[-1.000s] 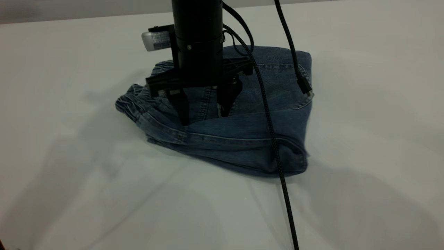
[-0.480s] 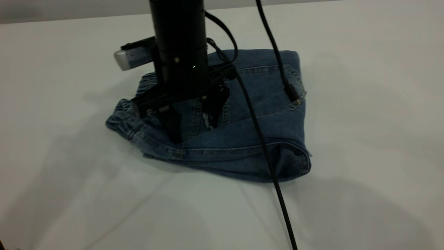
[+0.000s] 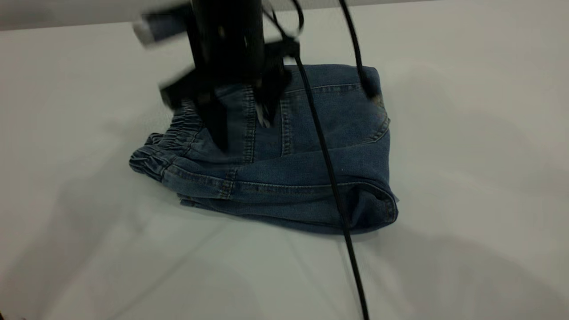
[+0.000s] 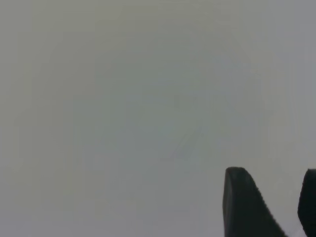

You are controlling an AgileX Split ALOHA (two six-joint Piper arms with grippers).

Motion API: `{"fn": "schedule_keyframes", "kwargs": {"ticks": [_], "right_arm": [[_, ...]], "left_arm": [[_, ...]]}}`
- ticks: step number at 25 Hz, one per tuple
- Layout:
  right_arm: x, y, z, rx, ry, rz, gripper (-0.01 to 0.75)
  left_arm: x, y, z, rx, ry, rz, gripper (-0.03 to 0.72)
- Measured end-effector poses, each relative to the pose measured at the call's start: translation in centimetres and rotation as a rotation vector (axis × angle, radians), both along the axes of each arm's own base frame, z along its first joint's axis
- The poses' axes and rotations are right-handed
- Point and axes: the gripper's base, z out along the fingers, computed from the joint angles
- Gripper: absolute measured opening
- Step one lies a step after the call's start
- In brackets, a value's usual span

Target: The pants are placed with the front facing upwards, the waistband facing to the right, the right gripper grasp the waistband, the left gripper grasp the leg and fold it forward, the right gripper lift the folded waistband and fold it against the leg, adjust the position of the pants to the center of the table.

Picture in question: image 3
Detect short black cable with plug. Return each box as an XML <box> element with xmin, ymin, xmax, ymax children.
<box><xmin>339</xmin><ymin>0</ymin><xmax>384</xmax><ymax>107</ymax></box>

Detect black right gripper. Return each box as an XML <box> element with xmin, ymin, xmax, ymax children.
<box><xmin>159</xmin><ymin>40</ymin><xmax>299</xmax><ymax>152</ymax></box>

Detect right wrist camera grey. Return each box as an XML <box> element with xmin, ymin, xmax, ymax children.
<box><xmin>132</xmin><ymin>7</ymin><xmax>192</xmax><ymax>46</ymax></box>

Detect long black braided cable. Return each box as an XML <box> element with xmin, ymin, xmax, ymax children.
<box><xmin>262</xmin><ymin>4</ymin><xmax>370</xmax><ymax>320</ymax></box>

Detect blue denim pants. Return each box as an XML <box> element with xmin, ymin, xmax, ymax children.
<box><xmin>129</xmin><ymin>64</ymin><xmax>399</xmax><ymax>235</ymax></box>

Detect right wrist camera black cable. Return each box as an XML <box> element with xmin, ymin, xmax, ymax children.
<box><xmin>267</xmin><ymin>0</ymin><xmax>305</xmax><ymax>40</ymax></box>

